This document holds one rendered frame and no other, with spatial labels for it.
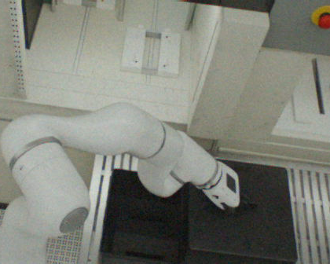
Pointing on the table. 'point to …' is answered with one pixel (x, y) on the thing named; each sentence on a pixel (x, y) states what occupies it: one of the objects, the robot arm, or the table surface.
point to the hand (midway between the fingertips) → (240, 200)
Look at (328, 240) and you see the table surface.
